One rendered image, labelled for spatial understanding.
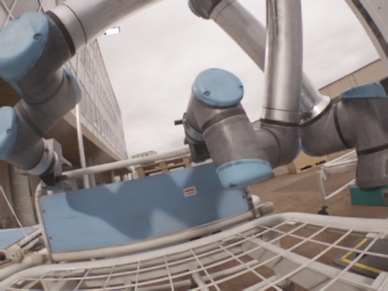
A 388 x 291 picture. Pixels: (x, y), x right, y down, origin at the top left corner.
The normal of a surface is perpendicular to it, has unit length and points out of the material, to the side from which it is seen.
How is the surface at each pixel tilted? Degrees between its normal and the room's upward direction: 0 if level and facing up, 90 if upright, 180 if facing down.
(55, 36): 127
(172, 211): 90
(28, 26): 93
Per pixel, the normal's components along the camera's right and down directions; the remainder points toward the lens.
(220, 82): 0.14, -0.44
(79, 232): 0.21, -0.19
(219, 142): -0.66, 0.00
